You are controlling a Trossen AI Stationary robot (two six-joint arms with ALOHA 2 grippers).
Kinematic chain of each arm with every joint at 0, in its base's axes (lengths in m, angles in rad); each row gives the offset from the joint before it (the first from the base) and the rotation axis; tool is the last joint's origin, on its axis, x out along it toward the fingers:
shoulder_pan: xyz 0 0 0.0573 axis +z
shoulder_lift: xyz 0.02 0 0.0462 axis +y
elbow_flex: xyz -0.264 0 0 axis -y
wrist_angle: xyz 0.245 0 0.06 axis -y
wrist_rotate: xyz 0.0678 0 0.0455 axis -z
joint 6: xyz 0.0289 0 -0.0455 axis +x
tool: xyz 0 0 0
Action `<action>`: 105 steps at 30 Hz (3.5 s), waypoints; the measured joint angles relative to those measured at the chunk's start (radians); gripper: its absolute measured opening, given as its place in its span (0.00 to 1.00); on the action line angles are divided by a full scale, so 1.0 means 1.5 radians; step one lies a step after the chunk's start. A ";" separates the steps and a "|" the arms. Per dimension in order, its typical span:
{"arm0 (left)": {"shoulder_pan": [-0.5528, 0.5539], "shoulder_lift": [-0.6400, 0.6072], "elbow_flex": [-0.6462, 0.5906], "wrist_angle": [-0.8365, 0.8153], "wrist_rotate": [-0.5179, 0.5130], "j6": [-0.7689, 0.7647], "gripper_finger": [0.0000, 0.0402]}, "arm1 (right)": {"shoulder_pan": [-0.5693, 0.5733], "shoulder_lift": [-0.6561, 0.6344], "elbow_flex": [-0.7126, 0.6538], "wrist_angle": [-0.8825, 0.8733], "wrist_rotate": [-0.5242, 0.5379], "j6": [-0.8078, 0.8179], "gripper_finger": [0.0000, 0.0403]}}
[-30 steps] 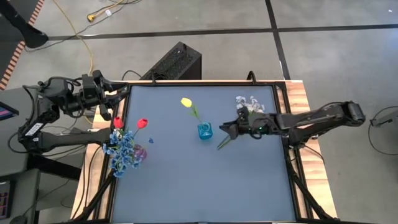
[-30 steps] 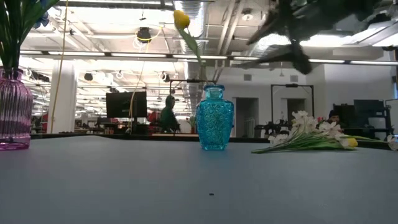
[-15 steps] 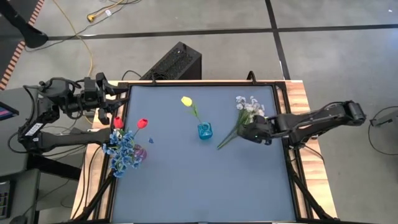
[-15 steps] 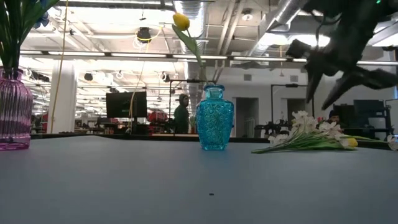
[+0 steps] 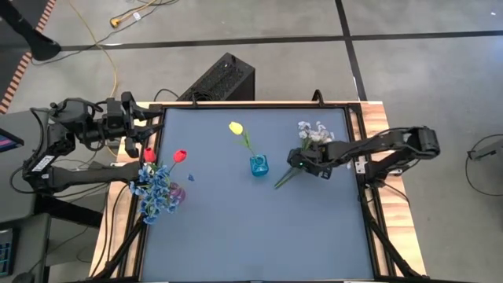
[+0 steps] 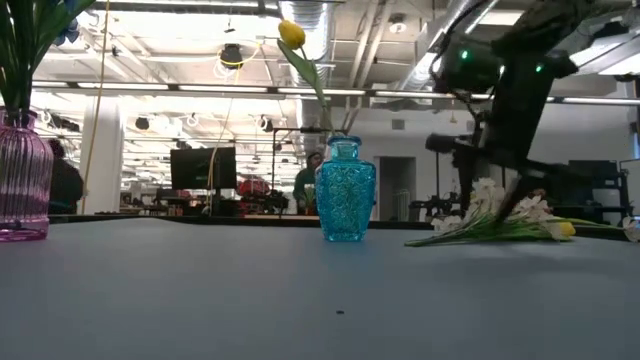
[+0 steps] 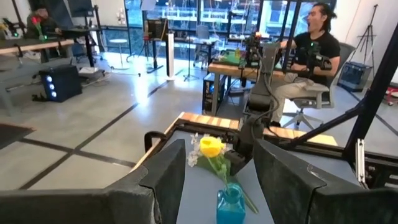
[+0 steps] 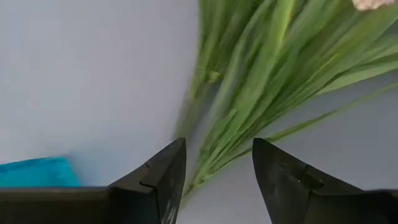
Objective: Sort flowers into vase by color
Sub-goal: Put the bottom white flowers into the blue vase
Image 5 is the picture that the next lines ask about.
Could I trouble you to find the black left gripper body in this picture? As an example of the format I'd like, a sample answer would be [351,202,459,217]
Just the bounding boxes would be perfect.
[104,91,139,159]

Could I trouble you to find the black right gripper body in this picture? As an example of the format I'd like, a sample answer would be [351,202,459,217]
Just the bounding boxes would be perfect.
[286,143,335,180]

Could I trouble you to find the red artificial tulip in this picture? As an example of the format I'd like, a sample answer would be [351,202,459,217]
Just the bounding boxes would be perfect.
[142,147,158,165]
[167,149,189,175]

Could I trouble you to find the white artificial flower bunch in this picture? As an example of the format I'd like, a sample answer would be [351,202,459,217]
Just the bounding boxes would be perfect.
[274,120,336,189]

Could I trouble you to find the blue cut glass vase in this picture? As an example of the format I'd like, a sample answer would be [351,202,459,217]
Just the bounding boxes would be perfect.
[249,153,270,178]

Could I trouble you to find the yellow artificial tulip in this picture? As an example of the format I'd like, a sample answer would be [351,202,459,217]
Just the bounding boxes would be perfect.
[228,120,260,158]

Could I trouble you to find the pink ribbed glass vase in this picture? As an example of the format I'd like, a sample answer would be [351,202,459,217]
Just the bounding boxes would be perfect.
[169,182,187,205]

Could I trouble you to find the black arched clamp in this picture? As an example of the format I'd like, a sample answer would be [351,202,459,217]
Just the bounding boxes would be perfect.
[311,89,326,108]

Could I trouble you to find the black computer tower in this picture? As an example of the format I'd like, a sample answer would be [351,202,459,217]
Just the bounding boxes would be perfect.
[176,52,256,102]

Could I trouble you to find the walking person legs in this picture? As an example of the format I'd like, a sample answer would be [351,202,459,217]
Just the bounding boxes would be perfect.
[0,0,63,62]

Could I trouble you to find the tablet screen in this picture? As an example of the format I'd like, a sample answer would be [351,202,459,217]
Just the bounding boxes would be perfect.
[0,128,25,154]

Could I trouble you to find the blue-grey table mat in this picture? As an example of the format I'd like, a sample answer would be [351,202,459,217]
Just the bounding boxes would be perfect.
[140,108,375,281]

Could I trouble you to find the grey cart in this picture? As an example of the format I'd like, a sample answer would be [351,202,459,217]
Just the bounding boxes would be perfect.
[0,108,51,226]

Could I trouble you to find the grey stand base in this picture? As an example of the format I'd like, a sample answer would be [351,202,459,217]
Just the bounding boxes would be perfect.
[467,138,503,161]

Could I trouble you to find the black computer mouse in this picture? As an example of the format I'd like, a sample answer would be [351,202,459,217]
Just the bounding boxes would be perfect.
[10,271,37,283]

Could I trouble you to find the yellow floor cable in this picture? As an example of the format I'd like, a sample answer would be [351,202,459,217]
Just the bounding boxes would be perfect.
[64,0,119,99]

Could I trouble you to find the black metal table frame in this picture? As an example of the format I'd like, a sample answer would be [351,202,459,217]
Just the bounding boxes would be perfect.
[92,101,425,283]

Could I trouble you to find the yellow extension cord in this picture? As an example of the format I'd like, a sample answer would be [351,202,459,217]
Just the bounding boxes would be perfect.
[108,0,158,28]

